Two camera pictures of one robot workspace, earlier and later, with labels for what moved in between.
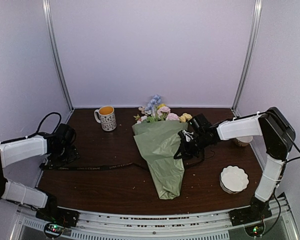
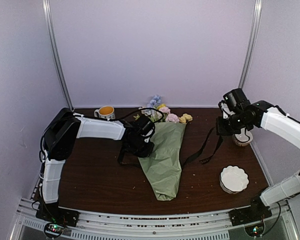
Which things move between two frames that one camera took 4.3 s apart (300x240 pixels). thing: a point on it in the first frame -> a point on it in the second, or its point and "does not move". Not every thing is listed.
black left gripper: [73, 153] -> [146, 153]
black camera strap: [44, 166] -> [120, 161]
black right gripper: [184, 151] -> [220, 130]
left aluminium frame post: [46, 16] does not move
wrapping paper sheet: [157, 141] does not move
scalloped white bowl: [233, 179] does not move
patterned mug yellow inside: [107, 117] does not move
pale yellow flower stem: [185, 117] does not move
